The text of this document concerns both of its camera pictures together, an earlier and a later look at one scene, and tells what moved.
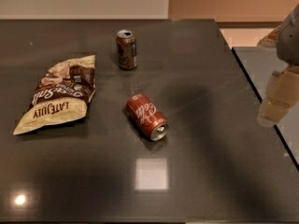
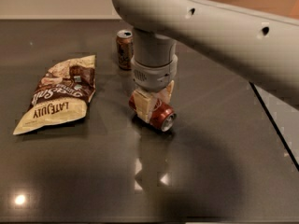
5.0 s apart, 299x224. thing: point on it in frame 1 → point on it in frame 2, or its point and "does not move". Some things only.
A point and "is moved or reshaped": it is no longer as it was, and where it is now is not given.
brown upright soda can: (126, 46) does not move
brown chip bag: (63, 94) does not move
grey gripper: (290, 39) → (154, 75)
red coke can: (147, 117) is moved or reshaped
